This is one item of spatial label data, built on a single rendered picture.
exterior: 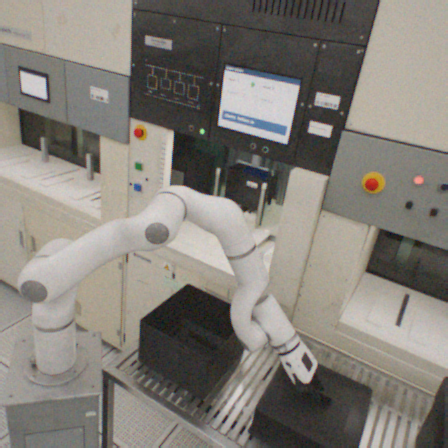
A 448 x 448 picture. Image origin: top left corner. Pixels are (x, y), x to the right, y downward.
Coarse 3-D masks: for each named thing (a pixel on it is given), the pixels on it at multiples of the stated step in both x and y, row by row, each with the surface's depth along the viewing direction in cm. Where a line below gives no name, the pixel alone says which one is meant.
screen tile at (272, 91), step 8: (264, 88) 141; (272, 88) 140; (280, 88) 138; (288, 88) 137; (264, 96) 142; (272, 96) 141; (280, 96) 139; (288, 96) 138; (264, 104) 143; (288, 104) 139; (264, 112) 144; (272, 112) 143; (280, 112) 141; (288, 112) 140; (288, 120) 141
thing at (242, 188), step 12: (228, 168) 220; (240, 168) 233; (264, 168) 220; (228, 180) 223; (240, 180) 219; (252, 180) 215; (264, 180) 212; (276, 180) 228; (228, 192) 225; (240, 192) 221; (252, 192) 218; (252, 204) 220
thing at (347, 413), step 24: (288, 384) 128; (312, 384) 129; (336, 384) 131; (360, 384) 132; (264, 408) 119; (288, 408) 120; (312, 408) 121; (336, 408) 123; (360, 408) 124; (264, 432) 120; (288, 432) 116; (312, 432) 115; (336, 432) 115; (360, 432) 117
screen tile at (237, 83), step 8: (232, 80) 146; (240, 80) 145; (248, 80) 143; (232, 88) 147; (240, 88) 146; (248, 88) 144; (256, 88) 143; (224, 96) 150; (232, 96) 148; (248, 96) 145; (224, 104) 151; (232, 104) 149; (240, 104) 148; (248, 104) 146; (248, 112) 147
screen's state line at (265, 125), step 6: (228, 114) 151; (234, 114) 150; (228, 120) 152; (234, 120) 151; (240, 120) 150; (246, 120) 149; (252, 120) 147; (258, 120) 146; (264, 120) 145; (252, 126) 148; (258, 126) 147; (264, 126) 146; (270, 126) 145; (276, 126) 144; (282, 126) 142; (276, 132) 144; (282, 132) 143
